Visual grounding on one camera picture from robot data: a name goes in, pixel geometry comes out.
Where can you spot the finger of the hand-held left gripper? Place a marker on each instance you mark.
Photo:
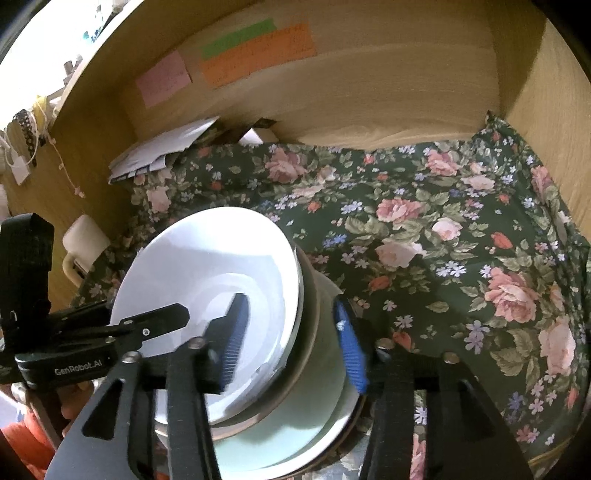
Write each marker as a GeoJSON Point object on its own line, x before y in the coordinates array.
{"type": "Point", "coordinates": [78, 316]}
{"type": "Point", "coordinates": [152, 321]}

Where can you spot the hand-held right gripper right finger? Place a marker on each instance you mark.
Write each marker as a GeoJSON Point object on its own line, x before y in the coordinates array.
{"type": "Point", "coordinates": [351, 350]}

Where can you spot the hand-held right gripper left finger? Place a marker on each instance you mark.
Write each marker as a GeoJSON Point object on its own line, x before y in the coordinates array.
{"type": "Point", "coordinates": [233, 341]}

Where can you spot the pink bowl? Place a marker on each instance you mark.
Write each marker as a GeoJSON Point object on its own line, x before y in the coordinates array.
{"type": "Point", "coordinates": [311, 318]}

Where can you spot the mint green bowl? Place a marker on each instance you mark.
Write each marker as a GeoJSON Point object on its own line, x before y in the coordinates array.
{"type": "Point", "coordinates": [184, 240]}

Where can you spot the mint green plate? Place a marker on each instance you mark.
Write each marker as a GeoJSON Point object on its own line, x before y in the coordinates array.
{"type": "Point", "coordinates": [277, 443]}

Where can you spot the person's left hand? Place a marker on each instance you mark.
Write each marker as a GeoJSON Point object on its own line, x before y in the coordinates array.
{"type": "Point", "coordinates": [74, 408]}

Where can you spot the white mug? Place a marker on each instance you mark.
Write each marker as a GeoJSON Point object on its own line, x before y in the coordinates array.
{"type": "Point", "coordinates": [83, 240]}

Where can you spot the white charger plug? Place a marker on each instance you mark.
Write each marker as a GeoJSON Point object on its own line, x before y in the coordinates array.
{"type": "Point", "coordinates": [21, 170]}

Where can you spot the dark beaded headband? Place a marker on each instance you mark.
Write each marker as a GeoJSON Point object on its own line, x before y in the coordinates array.
{"type": "Point", "coordinates": [27, 131]}

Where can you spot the dark floral cloth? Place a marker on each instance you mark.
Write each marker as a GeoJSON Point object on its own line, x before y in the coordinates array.
{"type": "Point", "coordinates": [415, 230]}

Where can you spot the yellow headband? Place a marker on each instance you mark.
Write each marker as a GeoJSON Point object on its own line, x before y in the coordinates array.
{"type": "Point", "coordinates": [41, 108]}

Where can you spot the white paper envelopes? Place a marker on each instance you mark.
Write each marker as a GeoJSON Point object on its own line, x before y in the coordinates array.
{"type": "Point", "coordinates": [157, 147]}

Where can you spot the small white box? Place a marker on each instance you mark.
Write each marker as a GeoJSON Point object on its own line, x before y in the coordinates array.
{"type": "Point", "coordinates": [258, 137]}

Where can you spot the wooden shelf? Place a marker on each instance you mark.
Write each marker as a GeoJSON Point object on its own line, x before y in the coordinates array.
{"type": "Point", "coordinates": [106, 50]}

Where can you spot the pink sticky note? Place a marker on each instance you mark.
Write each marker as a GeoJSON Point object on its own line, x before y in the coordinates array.
{"type": "Point", "coordinates": [161, 78]}

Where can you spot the orange sticky note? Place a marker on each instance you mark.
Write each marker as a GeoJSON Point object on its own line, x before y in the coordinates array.
{"type": "Point", "coordinates": [268, 55]}

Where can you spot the green sticky note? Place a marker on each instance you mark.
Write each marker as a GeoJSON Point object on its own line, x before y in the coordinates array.
{"type": "Point", "coordinates": [235, 39]}

